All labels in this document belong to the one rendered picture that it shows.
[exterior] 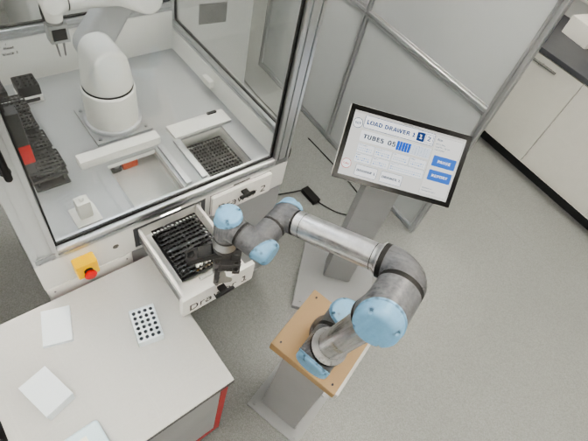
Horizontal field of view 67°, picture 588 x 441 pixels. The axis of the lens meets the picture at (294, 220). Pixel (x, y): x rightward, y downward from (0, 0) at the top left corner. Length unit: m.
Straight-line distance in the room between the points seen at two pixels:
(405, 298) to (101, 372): 1.01
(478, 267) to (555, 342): 0.63
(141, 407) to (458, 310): 2.02
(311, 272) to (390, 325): 1.70
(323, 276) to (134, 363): 1.40
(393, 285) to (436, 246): 2.14
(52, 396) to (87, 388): 0.10
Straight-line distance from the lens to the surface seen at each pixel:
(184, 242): 1.68
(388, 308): 1.01
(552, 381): 3.11
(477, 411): 2.75
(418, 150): 1.92
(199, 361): 1.59
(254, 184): 1.83
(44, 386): 1.58
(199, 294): 1.51
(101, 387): 1.59
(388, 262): 1.11
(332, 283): 2.66
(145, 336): 1.60
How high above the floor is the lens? 2.26
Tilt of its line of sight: 51 degrees down
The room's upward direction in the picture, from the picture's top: 18 degrees clockwise
